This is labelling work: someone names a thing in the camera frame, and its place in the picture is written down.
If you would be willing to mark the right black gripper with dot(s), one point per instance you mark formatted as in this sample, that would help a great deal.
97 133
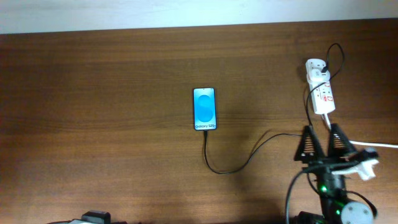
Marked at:
324 167

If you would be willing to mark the blue screen smartphone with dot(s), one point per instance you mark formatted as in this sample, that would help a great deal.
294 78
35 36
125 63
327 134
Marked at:
204 109

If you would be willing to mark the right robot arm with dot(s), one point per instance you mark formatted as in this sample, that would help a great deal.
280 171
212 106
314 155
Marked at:
338 204

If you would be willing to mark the white USB charger adapter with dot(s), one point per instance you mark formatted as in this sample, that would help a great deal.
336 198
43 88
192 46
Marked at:
316 76

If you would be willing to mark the white power strip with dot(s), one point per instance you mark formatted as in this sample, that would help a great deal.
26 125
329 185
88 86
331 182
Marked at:
322 97

